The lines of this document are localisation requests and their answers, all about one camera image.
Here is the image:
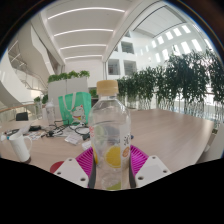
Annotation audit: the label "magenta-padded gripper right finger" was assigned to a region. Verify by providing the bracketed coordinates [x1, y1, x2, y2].
[128, 144, 173, 190]

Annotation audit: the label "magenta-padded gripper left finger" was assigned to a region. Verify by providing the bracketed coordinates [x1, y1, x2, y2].
[52, 146, 98, 190]

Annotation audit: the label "clear lemon drink bottle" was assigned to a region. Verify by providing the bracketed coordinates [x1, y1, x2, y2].
[87, 79, 133, 192]

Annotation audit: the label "small white paper box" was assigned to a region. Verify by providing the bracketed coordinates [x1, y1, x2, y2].
[64, 133, 83, 145]

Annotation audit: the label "black power bank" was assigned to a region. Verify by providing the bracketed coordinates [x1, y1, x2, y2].
[29, 124, 42, 132]

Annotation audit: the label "white ceramic mug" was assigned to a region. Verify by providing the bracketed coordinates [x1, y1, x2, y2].
[8, 130, 33, 164]

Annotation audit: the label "clear shaker bottle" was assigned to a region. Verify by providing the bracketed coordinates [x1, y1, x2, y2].
[44, 99, 56, 127]

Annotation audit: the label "green tote bag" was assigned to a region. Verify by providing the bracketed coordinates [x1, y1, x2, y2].
[57, 91, 93, 126]

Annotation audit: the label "open booklet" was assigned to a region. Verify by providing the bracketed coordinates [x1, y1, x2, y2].
[13, 120, 38, 135]

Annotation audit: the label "black chair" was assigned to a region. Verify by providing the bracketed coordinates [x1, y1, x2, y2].
[15, 111, 30, 122]

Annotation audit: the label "small planter with greenery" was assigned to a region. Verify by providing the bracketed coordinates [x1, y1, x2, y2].
[88, 87, 99, 99]
[33, 94, 49, 116]

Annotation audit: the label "large white planter with greenery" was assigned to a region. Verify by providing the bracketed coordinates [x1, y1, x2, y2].
[47, 69, 91, 111]

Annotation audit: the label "row of potted trees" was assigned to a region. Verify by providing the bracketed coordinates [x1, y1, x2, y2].
[116, 49, 224, 124]

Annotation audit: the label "ceiling light strips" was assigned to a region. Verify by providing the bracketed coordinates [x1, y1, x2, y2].
[46, 6, 126, 61]

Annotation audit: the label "black cable tangle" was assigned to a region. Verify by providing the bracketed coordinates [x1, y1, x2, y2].
[46, 121, 91, 138]

